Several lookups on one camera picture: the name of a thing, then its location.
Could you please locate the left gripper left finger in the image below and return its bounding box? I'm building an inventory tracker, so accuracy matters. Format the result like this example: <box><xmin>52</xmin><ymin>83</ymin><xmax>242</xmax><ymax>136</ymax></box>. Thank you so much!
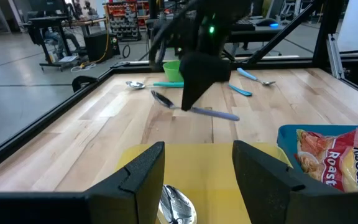
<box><xmin>0</xmin><ymin>141</ymin><xmax>166</xmax><ymax>224</ymax></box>

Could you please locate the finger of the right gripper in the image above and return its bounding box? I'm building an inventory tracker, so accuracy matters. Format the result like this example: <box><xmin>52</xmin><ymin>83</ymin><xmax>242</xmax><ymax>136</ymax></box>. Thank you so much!
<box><xmin>178</xmin><ymin>51</ymin><xmax>232</xmax><ymax>112</ymax></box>

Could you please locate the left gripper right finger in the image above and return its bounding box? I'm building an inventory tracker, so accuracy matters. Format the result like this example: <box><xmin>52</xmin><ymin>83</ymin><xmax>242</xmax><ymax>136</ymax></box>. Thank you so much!
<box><xmin>232</xmin><ymin>140</ymin><xmax>358</xmax><ymax>224</ymax></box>

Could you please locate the silver spoon lilac handle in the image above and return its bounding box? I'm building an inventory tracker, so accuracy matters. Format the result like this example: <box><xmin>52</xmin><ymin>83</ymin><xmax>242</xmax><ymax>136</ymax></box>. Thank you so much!
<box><xmin>150</xmin><ymin>89</ymin><xmax>241</xmax><ymax>122</ymax></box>

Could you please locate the silver spoon light-blue handle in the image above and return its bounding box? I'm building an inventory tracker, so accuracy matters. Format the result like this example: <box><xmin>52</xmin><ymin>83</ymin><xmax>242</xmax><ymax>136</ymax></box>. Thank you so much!
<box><xmin>236</xmin><ymin>67</ymin><xmax>277</xmax><ymax>86</ymax></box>

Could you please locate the red noodle snack packet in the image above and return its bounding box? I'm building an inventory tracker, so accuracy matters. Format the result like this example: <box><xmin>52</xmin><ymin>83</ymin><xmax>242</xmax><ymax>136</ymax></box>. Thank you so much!
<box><xmin>295</xmin><ymin>112</ymin><xmax>358</xmax><ymax>194</ymax></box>

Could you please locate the plain silver metal spoon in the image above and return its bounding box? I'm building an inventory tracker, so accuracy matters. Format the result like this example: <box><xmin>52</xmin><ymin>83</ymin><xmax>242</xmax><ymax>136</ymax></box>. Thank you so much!
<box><xmin>157</xmin><ymin>184</ymin><xmax>198</xmax><ymax>224</ymax></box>

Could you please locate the bright green plastic bowl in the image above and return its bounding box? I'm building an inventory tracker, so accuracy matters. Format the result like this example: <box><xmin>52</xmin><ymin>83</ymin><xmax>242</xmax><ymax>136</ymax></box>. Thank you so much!
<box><xmin>162</xmin><ymin>60</ymin><xmax>185</xmax><ymax>83</ymax></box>

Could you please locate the black blue-lit device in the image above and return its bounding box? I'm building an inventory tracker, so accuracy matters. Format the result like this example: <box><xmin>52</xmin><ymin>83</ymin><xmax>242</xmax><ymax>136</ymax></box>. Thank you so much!
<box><xmin>256</xmin><ymin>17</ymin><xmax>281</xmax><ymax>29</ymax></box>

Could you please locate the black diagonal rig strut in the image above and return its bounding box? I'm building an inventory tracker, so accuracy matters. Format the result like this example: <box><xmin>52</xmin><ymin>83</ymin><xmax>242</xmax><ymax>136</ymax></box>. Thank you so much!
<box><xmin>247</xmin><ymin>1</ymin><xmax>319</xmax><ymax>65</ymax></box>

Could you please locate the dark teal plastic bin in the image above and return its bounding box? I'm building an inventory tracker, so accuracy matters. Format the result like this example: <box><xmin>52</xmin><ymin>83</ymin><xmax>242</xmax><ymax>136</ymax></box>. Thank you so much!
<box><xmin>277</xmin><ymin>119</ymin><xmax>358</xmax><ymax>175</ymax></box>

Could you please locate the yellow translucent plastic bin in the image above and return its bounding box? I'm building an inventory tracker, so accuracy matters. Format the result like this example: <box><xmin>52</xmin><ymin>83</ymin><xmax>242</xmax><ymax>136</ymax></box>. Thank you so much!
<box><xmin>115</xmin><ymin>142</ymin><xmax>293</xmax><ymax>224</ymax></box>

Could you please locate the red parts bin rack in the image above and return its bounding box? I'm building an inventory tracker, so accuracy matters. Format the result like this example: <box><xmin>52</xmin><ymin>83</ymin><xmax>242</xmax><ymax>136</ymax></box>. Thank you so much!
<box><xmin>104</xmin><ymin>1</ymin><xmax>142</xmax><ymax>42</ymax></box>

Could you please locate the black computer tower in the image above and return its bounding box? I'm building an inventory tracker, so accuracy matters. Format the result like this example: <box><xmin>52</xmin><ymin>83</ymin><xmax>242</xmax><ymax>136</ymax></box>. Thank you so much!
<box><xmin>84</xmin><ymin>30</ymin><xmax>121</xmax><ymax>63</ymax></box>

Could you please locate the person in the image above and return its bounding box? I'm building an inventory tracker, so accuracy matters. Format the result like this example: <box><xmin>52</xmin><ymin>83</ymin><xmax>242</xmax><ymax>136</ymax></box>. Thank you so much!
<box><xmin>44</xmin><ymin>27</ymin><xmax>82</xmax><ymax>58</ymax></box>

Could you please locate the black background desk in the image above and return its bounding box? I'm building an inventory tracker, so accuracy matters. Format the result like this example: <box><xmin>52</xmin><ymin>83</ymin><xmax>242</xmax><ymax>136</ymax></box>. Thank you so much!
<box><xmin>26</xmin><ymin>15</ymin><xmax>108</xmax><ymax>71</ymax></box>

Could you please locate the silver spoon green handle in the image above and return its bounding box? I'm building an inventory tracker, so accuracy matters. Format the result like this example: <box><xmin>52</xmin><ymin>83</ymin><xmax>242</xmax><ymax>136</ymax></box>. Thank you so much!
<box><xmin>125</xmin><ymin>80</ymin><xmax>185</xmax><ymax>91</ymax></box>

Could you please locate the black aluminium table frame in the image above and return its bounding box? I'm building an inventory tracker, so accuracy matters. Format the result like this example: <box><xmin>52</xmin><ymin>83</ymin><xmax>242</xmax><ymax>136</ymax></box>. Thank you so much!
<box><xmin>0</xmin><ymin>58</ymin><xmax>358</xmax><ymax>180</ymax></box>

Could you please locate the yellow floor cable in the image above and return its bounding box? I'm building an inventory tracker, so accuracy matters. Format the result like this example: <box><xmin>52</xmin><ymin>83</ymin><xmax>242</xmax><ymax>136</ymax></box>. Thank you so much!
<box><xmin>79</xmin><ymin>30</ymin><xmax>110</xmax><ymax>68</ymax></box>

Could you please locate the black vertical rig post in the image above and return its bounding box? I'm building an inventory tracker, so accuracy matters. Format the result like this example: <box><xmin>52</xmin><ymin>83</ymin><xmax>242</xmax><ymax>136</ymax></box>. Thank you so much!
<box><xmin>312</xmin><ymin>0</ymin><xmax>344</xmax><ymax>68</ymax></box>

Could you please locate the white cable coil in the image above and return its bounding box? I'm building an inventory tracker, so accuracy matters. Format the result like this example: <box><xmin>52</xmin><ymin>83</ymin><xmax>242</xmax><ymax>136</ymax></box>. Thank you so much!
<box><xmin>70</xmin><ymin>62</ymin><xmax>96</xmax><ymax>73</ymax></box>

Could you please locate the silver aluminium bracket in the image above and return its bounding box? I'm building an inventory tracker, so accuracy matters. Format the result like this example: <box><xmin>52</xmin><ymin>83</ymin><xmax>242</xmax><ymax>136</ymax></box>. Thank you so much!
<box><xmin>326</xmin><ymin>33</ymin><xmax>345</xmax><ymax>79</ymax></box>

